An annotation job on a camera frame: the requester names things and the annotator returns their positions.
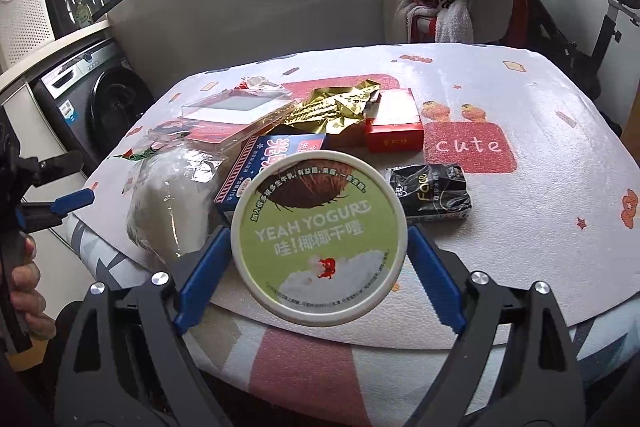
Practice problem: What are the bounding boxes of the person's left hand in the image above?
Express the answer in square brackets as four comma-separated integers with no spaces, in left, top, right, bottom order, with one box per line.
[9,234,57,340]

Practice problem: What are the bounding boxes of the grey washing machine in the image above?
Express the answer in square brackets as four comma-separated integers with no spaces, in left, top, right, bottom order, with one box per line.
[32,38,156,172]

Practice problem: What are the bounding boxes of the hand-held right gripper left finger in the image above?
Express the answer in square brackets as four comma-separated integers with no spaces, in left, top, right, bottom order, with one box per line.
[54,224,234,427]

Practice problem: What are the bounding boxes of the white plastic bag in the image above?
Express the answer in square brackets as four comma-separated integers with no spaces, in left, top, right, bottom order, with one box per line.
[112,144,228,265]

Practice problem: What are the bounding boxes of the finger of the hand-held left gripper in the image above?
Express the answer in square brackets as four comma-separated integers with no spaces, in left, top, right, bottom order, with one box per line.
[17,188,97,232]
[17,150,86,188]

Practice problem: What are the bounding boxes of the crumpled clear plastic wrapper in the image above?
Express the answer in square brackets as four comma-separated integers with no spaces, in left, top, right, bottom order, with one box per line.
[235,76,281,94]

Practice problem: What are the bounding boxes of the gold foil wrapper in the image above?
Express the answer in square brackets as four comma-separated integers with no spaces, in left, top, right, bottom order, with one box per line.
[285,83,383,140]

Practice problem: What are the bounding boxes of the white printed foam mat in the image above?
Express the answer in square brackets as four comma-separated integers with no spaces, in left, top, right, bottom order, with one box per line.
[82,43,640,350]

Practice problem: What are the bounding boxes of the black plastic packet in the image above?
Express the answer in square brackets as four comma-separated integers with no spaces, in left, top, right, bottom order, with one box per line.
[385,163,473,228]

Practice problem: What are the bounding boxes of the white perforated basket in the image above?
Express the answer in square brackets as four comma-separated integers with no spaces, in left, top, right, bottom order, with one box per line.
[0,0,56,72]

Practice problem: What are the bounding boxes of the red cigarette box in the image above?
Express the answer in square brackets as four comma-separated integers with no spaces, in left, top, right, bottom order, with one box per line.
[364,88,425,154]

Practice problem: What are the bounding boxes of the clear plastic box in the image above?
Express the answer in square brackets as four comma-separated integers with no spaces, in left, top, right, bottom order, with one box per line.
[147,89,296,158]

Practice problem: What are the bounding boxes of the blue carton box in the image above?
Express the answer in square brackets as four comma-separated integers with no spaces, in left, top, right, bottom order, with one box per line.
[214,133,328,214]

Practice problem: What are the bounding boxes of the green yogurt cup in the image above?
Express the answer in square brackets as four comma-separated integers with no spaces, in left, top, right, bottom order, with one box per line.
[231,150,408,327]

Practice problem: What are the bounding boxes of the small bottle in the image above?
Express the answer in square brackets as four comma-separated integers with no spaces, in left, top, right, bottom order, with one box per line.
[75,0,96,28]

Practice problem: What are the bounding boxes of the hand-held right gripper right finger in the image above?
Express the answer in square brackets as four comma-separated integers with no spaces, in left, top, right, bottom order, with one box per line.
[407,224,585,427]

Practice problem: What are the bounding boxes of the black exercise bike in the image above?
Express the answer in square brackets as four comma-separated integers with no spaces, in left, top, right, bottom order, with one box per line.
[475,0,640,100]

